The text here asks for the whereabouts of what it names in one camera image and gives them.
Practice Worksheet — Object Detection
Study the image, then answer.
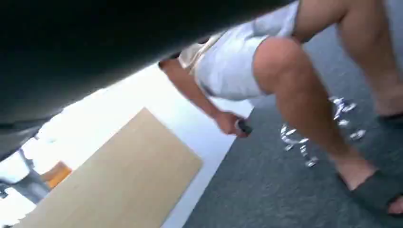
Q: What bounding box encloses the person with bare legs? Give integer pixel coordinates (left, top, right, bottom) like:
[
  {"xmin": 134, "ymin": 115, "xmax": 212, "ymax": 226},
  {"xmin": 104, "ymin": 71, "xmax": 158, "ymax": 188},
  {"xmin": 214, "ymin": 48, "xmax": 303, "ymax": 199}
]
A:
[{"xmin": 157, "ymin": 0, "xmax": 403, "ymax": 219}]

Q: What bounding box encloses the pale wooden desk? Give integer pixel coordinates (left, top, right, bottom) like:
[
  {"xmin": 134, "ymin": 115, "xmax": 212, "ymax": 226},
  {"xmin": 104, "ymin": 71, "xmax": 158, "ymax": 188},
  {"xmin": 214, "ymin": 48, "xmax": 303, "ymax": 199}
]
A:
[{"xmin": 14, "ymin": 107, "xmax": 204, "ymax": 228}]

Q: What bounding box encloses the chrome chair base with casters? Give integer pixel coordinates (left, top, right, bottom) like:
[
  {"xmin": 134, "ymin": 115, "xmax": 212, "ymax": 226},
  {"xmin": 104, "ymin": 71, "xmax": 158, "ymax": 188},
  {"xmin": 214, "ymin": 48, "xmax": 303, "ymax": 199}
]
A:
[{"xmin": 279, "ymin": 95, "xmax": 367, "ymax": 168}]

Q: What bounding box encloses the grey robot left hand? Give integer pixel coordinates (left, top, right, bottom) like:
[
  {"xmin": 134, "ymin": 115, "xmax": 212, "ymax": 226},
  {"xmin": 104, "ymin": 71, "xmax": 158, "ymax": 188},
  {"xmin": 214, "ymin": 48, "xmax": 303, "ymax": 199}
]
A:
[{"xmin": 0, "ymin": 0, "xmax": 297, "ymax": 206}]

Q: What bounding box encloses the small dark handheld device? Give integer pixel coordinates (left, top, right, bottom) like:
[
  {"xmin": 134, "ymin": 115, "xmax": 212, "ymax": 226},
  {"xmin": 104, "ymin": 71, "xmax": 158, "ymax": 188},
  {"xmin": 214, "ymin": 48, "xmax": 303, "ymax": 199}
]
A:
[{"xmin": 234, "ymin": 118, "xmax": 254, "ymax": 136}]

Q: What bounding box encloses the person's hand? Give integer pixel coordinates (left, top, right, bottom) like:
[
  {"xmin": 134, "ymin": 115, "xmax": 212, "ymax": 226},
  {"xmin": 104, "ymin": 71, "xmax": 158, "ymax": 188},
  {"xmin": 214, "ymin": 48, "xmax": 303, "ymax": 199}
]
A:
[{"xmin": 214, "ymin": 110, "xmax": 251, "ymax": 139}]

